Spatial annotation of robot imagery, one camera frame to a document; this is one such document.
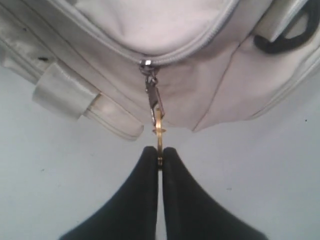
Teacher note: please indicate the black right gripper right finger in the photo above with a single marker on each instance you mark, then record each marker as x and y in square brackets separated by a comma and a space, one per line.
[190, 213]

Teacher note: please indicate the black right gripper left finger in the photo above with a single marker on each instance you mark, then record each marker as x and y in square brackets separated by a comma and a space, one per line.
[131, 213]

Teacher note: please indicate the cream fabric duffel bag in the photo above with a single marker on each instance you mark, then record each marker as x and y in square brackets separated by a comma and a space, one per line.
[202, 62]

